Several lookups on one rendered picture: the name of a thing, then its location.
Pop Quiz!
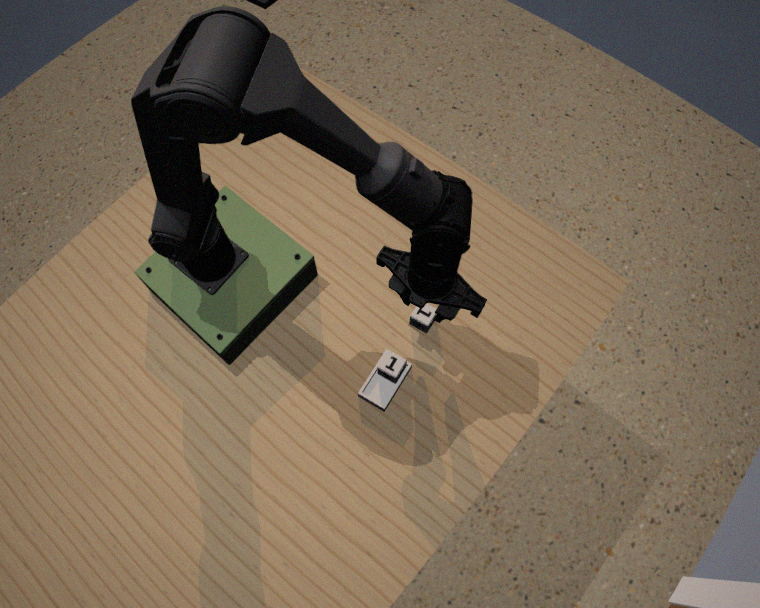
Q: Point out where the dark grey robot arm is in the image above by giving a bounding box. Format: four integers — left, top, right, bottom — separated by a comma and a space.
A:
131, 6, 472, 295

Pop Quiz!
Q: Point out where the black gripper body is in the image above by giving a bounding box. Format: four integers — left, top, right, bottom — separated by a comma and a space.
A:
376, 245, 487, 318

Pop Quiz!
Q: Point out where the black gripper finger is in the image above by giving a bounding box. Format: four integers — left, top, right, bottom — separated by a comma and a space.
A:
435, 305, 460, 323
389, 274, 411, 306

